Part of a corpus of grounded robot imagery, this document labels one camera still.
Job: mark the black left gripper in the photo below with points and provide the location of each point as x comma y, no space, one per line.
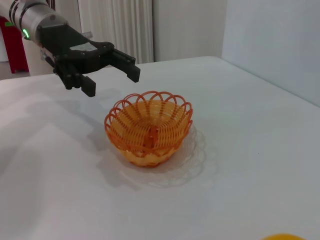
72,47

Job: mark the orange woven plastic basket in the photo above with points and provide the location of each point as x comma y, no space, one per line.
150,127

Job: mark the yellow banana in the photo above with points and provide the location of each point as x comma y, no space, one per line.
282,237

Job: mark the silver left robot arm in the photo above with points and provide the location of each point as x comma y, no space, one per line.
30,15

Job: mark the white pleated curtain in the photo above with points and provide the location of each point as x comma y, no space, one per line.
120,25

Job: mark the red furniture piece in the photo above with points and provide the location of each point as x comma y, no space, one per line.
15,50

